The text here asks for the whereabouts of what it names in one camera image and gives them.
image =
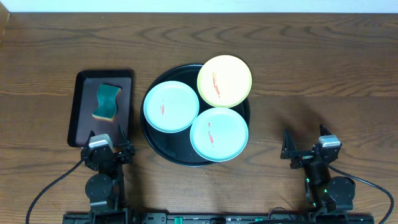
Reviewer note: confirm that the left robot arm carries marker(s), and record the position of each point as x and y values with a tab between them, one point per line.
105	189

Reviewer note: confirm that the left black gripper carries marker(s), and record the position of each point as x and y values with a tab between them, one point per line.
126	150

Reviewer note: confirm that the light green plate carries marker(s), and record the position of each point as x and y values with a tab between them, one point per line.
171	106
219	134

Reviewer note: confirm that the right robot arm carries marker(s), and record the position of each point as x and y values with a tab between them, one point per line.
329	195

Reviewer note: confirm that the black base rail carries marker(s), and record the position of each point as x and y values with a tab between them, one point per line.
276	218

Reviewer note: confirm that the rectangular black tray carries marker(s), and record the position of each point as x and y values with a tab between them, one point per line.
85	102

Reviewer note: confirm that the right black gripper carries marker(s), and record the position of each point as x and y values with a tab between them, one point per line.
289	150

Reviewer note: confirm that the yellow plate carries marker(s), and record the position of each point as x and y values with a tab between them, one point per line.
224	81

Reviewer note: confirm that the green yellow sponge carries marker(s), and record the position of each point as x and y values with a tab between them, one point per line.
107	106

